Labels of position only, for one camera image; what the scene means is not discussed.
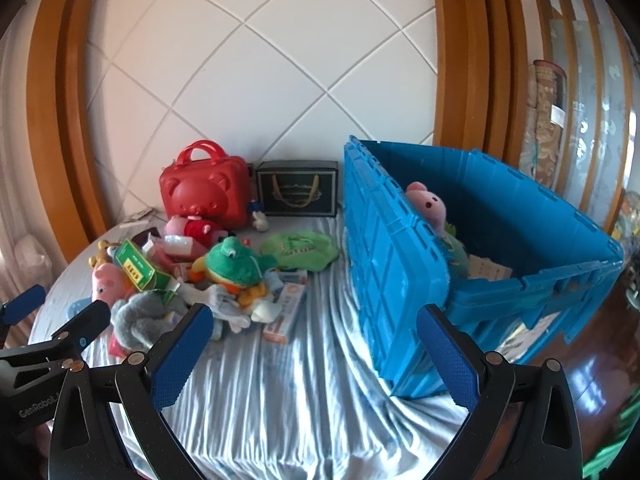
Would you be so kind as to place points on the light blue plastic toy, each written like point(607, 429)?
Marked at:
point(80, 306)

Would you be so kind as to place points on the brown bear plush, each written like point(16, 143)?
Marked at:
point(102, 251)

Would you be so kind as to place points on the striped cloth covered desktop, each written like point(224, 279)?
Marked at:
point(310, 385)

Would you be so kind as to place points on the white bottle blue cap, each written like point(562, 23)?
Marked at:
point(257, 216)

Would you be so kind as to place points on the wooden frosted glass door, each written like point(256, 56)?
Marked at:
point(590, 85)

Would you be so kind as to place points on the white sheer curtain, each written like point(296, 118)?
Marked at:
point(15, 185)

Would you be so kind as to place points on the blue plastic crate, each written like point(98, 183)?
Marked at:
point(390, 260)

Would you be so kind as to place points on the wooden wall trim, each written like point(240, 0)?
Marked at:
point(65, 110)
point(475, 60)

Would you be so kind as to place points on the white orange box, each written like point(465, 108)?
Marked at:
point(285, 312)

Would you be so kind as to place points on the pink pig plush red dress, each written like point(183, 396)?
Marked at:
point(195, 227)

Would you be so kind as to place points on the grey elephant plush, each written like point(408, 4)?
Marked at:
point(140, 320)

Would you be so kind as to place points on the green frog plush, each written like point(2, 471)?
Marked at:
point(230, 265)

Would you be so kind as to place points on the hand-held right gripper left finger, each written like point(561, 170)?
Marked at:
point(180, 355)

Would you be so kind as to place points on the green cardboard box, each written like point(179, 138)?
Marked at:
point(137, 265)

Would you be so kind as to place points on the rolled patterned carpet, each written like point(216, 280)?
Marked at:
point(545, 110)

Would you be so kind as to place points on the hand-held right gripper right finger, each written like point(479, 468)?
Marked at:
point(450, 360)

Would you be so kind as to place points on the pink plush toy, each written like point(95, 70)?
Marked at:
point(425, 202)

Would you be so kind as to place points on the pale blue cloth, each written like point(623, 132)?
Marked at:
point(225, 310)

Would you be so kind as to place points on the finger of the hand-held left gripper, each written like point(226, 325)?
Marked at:
point(22, 305)
point(87, 322)

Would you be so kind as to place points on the green plush toy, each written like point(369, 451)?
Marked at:
point(457, 255)

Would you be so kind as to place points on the green flat plush pouch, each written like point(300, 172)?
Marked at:
point(300, 250)

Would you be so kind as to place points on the red bear-face suitcase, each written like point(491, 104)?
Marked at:
point(210, 190)

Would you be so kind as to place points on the pink box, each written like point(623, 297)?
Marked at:
point(162, 252)

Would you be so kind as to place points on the green floor mat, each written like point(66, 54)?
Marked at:
point(615, 440)

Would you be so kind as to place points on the dark maroon pouch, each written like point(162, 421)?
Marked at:
point(145, 237)

